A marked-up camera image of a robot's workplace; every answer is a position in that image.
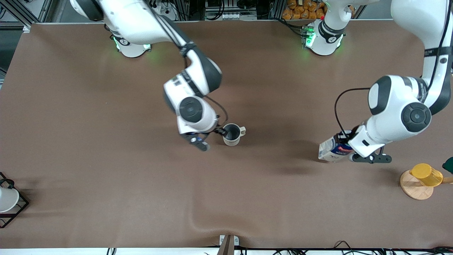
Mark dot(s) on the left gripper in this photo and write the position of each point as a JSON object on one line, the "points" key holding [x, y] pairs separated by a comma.
{"points": [[344, 140]]}

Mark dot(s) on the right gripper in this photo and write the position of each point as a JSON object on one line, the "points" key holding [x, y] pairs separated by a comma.
{"points": [[219, 131]]}

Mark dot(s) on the beige cup with grey inside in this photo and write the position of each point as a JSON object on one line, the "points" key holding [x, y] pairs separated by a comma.
{"points": [[231, 141]]}

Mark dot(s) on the blue milk carton green cap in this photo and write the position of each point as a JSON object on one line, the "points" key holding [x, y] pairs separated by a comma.
{"points": [[329, 150]]}

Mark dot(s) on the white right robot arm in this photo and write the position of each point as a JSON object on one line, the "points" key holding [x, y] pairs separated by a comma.
{"points": [[141, 21]]}

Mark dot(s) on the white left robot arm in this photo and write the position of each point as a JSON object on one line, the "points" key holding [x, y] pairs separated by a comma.
{"points": [[400, 102]]}

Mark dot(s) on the yellow cup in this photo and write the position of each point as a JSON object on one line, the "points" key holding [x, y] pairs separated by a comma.
{"points": [[426, 174]]}

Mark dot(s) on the dark green cup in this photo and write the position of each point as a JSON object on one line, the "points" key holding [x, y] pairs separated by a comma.
{"points": [[449, 165]]}

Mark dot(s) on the wooden mug stand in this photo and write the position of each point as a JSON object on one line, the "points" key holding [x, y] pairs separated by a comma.
{"points": [[416, 191]]}

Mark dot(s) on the white power strip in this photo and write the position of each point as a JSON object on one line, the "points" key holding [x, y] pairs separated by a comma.
{"points": [[233, 16]]}

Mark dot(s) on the orange round items heap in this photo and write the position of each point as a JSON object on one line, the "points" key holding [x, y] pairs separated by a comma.
{"points": [[300, 10]]}

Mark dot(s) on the white bowl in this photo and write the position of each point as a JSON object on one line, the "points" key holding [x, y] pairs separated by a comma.
{"points": [[7, 200]]}

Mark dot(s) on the metal table clamp bracket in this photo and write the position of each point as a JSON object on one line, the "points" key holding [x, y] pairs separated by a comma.
{"points": [[228, 246]]}

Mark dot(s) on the aluminium frame profile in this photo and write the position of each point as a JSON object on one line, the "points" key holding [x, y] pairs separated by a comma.
{"points": [[47, 10]]}

